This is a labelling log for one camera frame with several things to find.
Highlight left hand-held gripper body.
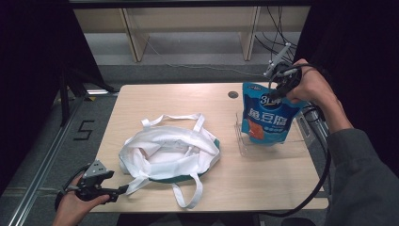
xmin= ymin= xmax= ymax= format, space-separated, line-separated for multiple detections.
xmin=74 ymin=159 xmax=116 ymax=202

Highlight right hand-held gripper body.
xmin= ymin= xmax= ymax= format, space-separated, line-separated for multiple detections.
xmin=263 ymin=42 xmax=304 ymax=95

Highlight blue snack pouch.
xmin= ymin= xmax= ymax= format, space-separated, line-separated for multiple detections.
xmin=240 ymin=81 xmax=311 ymax=146

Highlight clear plastic box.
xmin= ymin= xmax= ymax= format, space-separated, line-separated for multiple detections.
xmin=234 ymin=111 xmax=307 ymax=157

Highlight white tote bag colourful patches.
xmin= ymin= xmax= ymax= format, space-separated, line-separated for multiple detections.
xmin=118 ymin=112 xmax=221 ymax=210

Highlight person's right hand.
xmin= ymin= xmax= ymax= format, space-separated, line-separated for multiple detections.
xmin=286 ymin=57 xmax=337 ymax=106

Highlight person's left hand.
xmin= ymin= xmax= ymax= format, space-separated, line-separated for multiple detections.
xmin=51 ymin=173 xmax=112 ymax=224

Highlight black curtain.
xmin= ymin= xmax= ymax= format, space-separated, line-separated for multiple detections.
xmin=292 ymin=0 xmax=399 ymax=177
xmin=0 ymin=0 xmax=106 ymax=196

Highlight black metal stand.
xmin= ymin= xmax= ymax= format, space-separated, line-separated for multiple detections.
xmin=58 ymin=65 xmax=117 ymax=127

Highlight light wooden desk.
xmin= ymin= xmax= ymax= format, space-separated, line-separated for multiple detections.
xmin=73 ymin=6 xmax=311 ymax=63

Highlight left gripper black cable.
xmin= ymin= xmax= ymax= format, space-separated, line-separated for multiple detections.
xmin=54 ymin=164 xmax=92 ymax=212

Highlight bundle of black cables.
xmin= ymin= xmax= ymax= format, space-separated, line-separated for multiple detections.
xmin=253 ymin=6 xmax=299 ymax=69

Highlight grey metal bracket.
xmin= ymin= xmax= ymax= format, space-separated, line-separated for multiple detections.
xmin=295 ymin=109 xmax=317 ymax=146

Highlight aluminium floor rail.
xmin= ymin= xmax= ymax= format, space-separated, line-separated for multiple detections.
xmin=309 ymin=107 xmax=333 ymax=152
xmin=7 ymin=93 xmax=87 ymax=226

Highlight white floor cable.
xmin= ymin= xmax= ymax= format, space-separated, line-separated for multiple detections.
xmin=144 ymin=37 xmax=267 ymax=79

